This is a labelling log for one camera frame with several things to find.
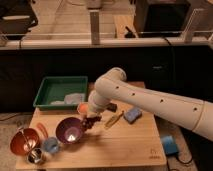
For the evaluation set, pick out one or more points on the dark red grape bunch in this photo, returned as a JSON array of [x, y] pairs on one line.
[[88, 123]]

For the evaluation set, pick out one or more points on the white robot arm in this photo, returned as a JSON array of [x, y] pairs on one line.
[[190, 113]]

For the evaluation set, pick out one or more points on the green plastic tray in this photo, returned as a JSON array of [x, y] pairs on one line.
[[54, 88]]

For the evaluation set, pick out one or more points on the cup with orange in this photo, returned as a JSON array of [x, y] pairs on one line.
[[82, 109]]

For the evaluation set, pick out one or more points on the yellow-green banana peel toy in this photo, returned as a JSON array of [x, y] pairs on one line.
[[113, 120]]

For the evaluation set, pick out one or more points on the clear plastic bag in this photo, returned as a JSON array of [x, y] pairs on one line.
[[70, 99]]

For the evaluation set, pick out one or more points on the blue sponge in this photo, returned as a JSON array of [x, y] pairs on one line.
[[132, 115]]

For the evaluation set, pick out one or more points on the purple bowl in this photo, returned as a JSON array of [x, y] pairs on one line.
[[69, 130]]

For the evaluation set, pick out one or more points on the blue cup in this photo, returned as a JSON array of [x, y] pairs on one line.
[[50, 145]]

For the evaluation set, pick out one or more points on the black monitor box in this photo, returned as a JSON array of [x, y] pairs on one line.
[[160, 15]]

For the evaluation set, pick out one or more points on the blue object on floor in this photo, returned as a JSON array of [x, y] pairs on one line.
[[169, 145]]

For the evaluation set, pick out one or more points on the red-brown bowl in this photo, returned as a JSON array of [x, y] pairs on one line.
[[24, 141]]

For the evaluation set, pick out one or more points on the small steel cup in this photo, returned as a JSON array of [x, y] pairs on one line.
[[36, 156]]

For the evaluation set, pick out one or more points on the black chair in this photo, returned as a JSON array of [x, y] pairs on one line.
[[17, 16]]

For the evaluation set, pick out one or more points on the metal frame post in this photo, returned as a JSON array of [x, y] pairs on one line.
[[94, 23]]

